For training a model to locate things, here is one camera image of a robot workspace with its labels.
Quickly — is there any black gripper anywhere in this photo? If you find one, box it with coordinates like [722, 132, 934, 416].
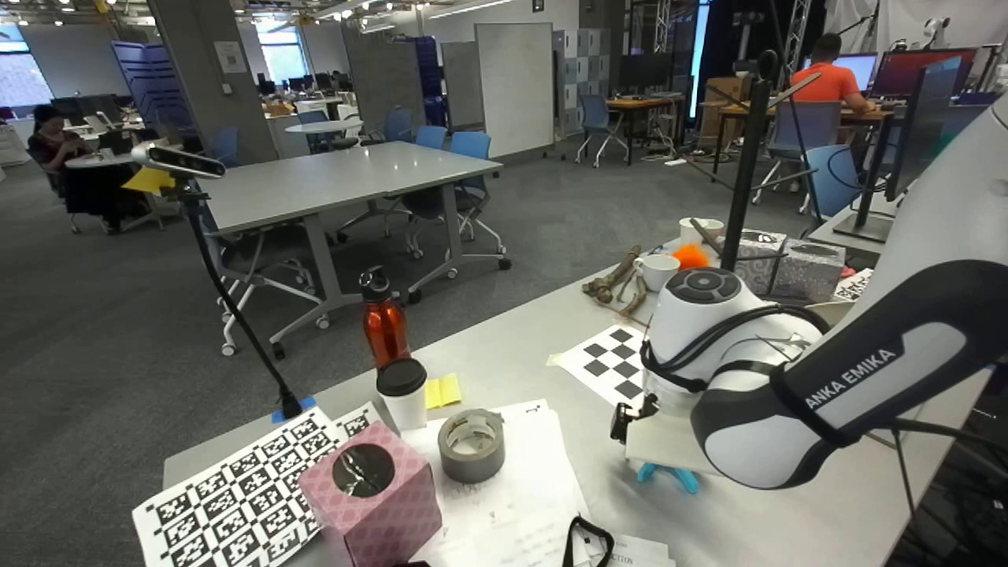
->
[612, 393, 659, 450]

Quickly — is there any blue plastic peg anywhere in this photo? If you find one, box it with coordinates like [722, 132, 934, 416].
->
[629, 456, 704, 498]

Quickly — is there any checkerboard paper sheet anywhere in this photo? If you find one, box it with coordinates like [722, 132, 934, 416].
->
[547, 326, 659, 412]

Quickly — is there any brown wooden stick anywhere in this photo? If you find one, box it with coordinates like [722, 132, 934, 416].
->
[612, 275, 651, 322]

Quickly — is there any white paper sheet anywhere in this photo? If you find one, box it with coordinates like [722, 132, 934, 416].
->
[594, 531, 680, 567]
[404, 397, 593, 567]

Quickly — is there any brown wooden branch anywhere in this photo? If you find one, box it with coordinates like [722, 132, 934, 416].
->
[578, 245, 644, 308]

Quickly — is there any white mug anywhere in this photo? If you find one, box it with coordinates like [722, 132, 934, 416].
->
[634, 249, 688, 295]

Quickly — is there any orange fluffy toy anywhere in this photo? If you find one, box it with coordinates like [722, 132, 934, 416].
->
[671, 241, 717, 277]

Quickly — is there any yellow sticky note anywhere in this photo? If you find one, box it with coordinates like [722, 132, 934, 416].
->
[419, 371, 465, 412]

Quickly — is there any small white cup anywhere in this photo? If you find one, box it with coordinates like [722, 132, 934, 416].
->
[675, 215, 730, 249]

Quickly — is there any white cup with black lid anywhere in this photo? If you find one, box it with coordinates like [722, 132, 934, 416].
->
[374, 357, 431, 435]

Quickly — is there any grey speckled tissue box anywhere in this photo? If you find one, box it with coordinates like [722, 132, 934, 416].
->
[776, 227, 848, 287]

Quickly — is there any red water bottle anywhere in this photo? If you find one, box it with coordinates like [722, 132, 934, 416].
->
[355, 264, 415, 371]

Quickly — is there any pink tissue box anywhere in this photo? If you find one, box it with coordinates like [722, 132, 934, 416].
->
[295, 418, 448, 567]

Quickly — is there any round wooden disc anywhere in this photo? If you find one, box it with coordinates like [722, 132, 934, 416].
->
[722, 49, 781, 275]

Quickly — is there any wooden desk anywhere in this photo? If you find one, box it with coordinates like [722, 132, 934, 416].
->
[603, 93, 688, 169]

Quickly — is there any grey office chair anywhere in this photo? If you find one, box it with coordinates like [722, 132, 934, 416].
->
[751, 99, 832, 209]

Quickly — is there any blue tape piece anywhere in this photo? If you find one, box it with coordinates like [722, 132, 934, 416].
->
[263, 393, 320, 427]

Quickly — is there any white partition panel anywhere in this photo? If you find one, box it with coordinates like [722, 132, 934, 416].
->
[471, 20, 559, 160]

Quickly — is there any grey office table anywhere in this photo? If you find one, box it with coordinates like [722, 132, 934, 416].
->
[198, 139, 508, 358]

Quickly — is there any person in orange shirt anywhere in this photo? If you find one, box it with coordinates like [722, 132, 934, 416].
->
[787, 28, 879, 120]

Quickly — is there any large fiducial tag sheet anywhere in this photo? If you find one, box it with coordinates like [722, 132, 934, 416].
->
[129, 403, 387, 567]

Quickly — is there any laptop screen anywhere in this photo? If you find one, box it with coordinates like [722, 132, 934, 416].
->
[832, 50, 883, 95]

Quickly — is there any seated person at desk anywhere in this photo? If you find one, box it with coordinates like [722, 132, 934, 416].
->
[25, 101, 103, 229]

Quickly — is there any black strap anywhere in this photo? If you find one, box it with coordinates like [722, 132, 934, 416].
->
[562, 515, 620, 567]

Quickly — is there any grey duct tape roll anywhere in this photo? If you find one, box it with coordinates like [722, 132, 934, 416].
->
[434, 408, 508, 484]

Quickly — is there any black gooseneck camera pole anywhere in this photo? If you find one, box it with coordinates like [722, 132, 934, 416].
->
[181, 173, 308, 424]

